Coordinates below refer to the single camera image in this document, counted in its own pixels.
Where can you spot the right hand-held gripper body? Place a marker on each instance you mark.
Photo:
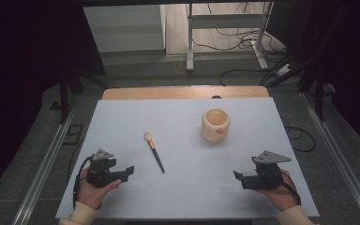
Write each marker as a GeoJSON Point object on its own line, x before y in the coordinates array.
{"type": "Point", "coordinates": [267, 173]}

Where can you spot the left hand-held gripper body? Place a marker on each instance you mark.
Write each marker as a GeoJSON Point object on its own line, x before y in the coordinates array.
{"type": "Point", "coordinates": [101, 172]}

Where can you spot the person's left hand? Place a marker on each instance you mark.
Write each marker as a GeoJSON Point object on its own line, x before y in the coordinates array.
{"type": "Point", "coordinates": [92, 193]}

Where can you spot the person's right hand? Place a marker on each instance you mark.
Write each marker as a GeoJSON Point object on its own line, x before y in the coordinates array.
{"type": "Point", "coordinates": [278, 195]}

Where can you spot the cream ceramic cup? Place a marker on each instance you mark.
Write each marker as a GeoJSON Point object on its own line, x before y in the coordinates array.
{"type": "Point", "coordinates": [215, 126]}

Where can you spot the white board mat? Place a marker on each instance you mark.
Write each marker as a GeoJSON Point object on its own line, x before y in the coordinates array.
{"type": "Point", "coordinates": [181, 187]}

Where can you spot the black tripod stand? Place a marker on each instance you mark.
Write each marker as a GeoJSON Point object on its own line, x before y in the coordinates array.
{"type": "Point", "coordinates": [64, 93]}

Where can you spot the wooden table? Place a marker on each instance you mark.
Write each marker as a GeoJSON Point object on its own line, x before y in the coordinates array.
{"type": "Point", "coordinates": [175, 92]}

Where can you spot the black metal stand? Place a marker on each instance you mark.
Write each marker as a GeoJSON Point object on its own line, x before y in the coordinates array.
{"type": "Point", "coordinates": [318, 90]}

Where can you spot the white power strip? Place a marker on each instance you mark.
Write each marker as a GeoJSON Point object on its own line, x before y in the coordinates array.
{"type": "Point", "coordinates": [283, 70]}

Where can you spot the white cabinet panel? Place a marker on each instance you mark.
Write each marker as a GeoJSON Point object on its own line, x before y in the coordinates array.
{"type": "Point", "coordinates": [125, 29]}

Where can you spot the black rectangular floor frame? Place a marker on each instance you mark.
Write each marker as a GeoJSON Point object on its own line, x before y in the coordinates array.
{"type": "Point", "coordinates": [73, 134]}

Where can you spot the aluminium floor rail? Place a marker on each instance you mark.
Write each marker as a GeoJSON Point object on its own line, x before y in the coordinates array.
{"type": "Point", "coordinates": [340, 156]}
{"type": "Point", "coordinates": [43, 170]}

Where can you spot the white metal stand frame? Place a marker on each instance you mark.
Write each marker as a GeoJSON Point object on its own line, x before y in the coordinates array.
{"type": "Point", "coordinates": [190, 37]}

